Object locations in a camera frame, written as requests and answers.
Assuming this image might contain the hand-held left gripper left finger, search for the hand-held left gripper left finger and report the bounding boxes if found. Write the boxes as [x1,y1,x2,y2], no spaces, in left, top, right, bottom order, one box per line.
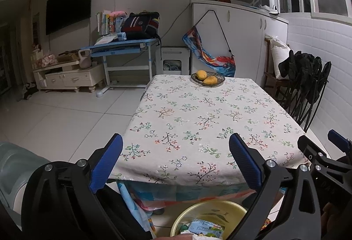
[20,133,123,240]

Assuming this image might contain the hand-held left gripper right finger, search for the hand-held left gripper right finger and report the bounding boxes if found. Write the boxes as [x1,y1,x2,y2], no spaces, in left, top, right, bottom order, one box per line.
[229,133,322,240]

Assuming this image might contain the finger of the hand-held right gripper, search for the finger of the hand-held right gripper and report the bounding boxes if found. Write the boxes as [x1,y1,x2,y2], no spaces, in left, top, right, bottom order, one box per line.
[298,134,336,175]
[328,129,352,154]

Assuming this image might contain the yellow plastic basin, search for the yellow plastic basin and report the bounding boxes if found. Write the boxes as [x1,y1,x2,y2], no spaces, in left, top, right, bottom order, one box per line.
[170,200,248,240]

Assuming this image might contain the blue milk carton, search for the blue milk carton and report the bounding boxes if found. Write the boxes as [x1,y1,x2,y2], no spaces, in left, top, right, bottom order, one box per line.
[188,218,225,238]

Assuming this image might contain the floral tablecloth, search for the floral tablecloth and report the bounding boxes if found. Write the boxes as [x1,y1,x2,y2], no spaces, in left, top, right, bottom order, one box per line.
[108,75,312,185]

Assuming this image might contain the black folding chair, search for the black folding chair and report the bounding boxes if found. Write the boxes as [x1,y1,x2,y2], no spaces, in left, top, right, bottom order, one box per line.
[297,60,332,132]
[278,50,322,120]

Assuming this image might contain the wooden chair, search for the wooden chair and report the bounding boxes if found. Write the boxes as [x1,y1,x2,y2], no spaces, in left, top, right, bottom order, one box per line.
[264,37,290,98]

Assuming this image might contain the woven oval basket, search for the woven oval basket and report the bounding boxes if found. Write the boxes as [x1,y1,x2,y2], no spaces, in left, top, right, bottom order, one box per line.
[191,71,225,88]

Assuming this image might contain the pale green plastic container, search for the pale green plastic container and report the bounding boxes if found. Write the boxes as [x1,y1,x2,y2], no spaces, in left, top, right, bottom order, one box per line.
[0,142,51,216]

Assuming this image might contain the white TV cabinet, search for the white TV cabinet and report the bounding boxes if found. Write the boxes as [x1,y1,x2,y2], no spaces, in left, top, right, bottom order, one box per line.
[33,63,106,93]

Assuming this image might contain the white pillow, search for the white pillow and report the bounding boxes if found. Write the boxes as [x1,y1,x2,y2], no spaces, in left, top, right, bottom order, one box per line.
[269,37,292,80]

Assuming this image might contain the colourful tote bag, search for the colourful tote bag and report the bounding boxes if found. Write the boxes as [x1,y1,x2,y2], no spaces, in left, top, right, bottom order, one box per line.
[182,9,237,78]

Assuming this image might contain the black slippers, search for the black slippers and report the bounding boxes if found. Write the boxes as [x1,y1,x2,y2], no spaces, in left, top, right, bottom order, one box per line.
[23,82,37,100]

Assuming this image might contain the pink kettlebell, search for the pink kettlebell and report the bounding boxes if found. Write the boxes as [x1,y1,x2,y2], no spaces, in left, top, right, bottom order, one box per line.
[78,49,92,69]

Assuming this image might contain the cardboard box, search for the cardboard box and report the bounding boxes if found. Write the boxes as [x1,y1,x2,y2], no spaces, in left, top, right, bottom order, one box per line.
[56,52,80,63]

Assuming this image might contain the blue study desk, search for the blue study desk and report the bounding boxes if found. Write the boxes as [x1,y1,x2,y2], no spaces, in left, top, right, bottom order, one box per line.
[88,38,161,98]

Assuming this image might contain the pink floral box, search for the pink floral box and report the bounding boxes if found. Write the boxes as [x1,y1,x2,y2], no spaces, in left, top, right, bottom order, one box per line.
[34,52,58,70]

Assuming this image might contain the white papers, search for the white papers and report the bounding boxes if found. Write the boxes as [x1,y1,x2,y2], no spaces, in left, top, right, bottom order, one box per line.
[95,34,119,45]

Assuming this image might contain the white plastic stool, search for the white plastic stool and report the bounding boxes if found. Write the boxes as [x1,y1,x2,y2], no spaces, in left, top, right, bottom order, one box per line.
[155,46,191,76]

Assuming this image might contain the white cupboard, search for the white cupboard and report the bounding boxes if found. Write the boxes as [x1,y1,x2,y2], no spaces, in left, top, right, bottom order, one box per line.
[191,0,289,87]

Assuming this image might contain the row of books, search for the row of books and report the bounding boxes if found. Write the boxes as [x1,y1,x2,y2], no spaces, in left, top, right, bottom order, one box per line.
[96,11,117,36]

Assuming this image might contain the dark striped backpack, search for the dark striped backpack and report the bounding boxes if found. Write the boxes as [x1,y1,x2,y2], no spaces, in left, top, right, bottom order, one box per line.
[121,11,161,40]

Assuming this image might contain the black television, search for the black television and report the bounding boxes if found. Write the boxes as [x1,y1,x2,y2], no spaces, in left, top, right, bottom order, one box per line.
[45,0,94,36]

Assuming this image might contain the bundle of white cables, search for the bundle of white cables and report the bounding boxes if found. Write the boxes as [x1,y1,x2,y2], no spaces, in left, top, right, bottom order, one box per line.
[163,61,180,71]

